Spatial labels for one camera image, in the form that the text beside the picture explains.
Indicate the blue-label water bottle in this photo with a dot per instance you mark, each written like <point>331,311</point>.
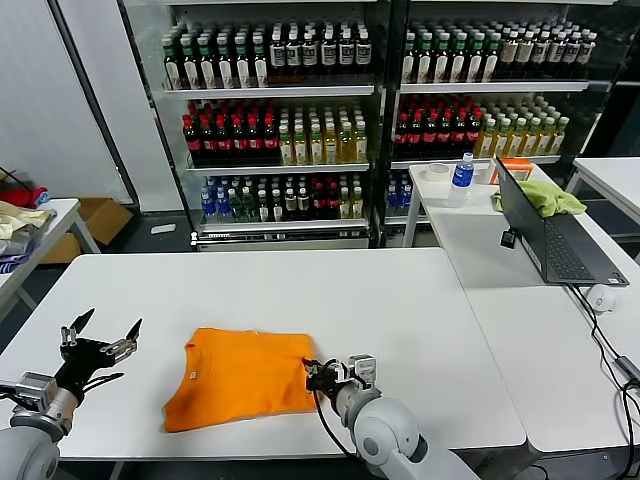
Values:
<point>461,180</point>

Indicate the clear plastic container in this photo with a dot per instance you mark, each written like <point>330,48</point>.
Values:
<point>483,173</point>

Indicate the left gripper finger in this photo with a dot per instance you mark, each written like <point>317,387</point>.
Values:
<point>69,336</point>
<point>122,349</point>

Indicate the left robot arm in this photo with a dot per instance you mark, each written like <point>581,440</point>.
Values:
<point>25,450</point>

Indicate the green-cap bottle white label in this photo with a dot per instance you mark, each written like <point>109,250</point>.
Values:
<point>190,65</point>
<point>409,60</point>
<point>172,65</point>
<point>458,60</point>
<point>491,59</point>
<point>225,64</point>
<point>475,60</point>
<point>260,62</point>
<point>207,64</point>
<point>425,60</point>
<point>242,63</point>
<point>441,60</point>

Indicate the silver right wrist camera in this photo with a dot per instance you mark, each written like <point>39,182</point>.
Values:
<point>362,370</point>

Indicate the dark bottle beige label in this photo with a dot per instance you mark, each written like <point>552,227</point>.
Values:
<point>524,54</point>
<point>539,54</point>
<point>570,52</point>
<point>555,53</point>
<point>586,52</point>
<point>509,55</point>

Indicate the orange t-shirt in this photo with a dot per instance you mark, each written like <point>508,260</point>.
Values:
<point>240,375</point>

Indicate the grey blue striped cloth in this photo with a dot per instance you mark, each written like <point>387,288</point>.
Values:
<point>12,260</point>

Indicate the small red-cap cola bottle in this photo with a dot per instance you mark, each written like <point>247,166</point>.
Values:
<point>332,202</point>
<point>319,202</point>

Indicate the small dark bottle white label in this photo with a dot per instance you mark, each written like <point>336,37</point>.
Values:
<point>263,207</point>
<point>277,206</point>

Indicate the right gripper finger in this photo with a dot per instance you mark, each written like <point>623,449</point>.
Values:
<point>312,380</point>
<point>337,369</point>

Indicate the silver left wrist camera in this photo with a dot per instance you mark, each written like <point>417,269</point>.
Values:
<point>35,386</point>

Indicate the red cloth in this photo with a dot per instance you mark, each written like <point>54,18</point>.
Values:
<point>22,197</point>

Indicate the cardboard box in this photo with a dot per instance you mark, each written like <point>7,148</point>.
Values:
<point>102,217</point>

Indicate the black laptop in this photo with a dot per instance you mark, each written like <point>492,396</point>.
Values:
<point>560,250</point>

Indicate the white tape roll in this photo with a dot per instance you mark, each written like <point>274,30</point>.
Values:
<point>436,173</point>

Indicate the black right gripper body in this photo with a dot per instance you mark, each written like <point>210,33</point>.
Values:
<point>334,386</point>

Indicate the small dark bottle black label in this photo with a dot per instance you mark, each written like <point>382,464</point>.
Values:
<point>291,204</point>
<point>303,204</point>

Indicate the beige cloth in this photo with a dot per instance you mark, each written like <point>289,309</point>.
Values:
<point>20,220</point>

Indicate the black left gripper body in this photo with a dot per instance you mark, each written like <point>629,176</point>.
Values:
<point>82,362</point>

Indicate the small blue water bottle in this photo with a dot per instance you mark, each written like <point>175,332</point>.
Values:
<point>406,197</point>
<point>392,197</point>
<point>207,207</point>
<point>221,207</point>

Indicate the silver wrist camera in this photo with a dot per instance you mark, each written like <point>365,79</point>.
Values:
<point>35,386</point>
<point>362,370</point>

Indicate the white computer mouse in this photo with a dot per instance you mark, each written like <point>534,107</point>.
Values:
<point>601,299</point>

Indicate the orange box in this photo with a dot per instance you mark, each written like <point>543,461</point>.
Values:
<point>520,170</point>

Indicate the white table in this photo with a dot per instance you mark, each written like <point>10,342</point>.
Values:
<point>610,180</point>
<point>65,215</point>

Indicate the small teal drink bottle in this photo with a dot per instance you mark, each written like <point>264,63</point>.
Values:
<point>248,206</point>
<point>235,206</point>

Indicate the small yellow tea bottle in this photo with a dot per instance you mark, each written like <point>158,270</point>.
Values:
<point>345,204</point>
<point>357,204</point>

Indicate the white flat floor piece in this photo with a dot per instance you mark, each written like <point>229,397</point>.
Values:
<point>163,229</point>

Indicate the green cloth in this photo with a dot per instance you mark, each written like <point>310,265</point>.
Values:
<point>547,197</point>

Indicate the beverage shelf rack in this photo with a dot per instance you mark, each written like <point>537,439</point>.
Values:
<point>495,86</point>
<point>270,92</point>

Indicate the small black dongle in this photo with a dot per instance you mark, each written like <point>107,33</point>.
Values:
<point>508,238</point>

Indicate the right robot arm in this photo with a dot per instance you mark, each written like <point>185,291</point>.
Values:
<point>390,430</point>

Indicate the dark bottle black-white label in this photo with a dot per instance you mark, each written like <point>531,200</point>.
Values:
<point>363,52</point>
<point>278,54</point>
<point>294,54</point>
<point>310,54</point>
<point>346,52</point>
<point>328,52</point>

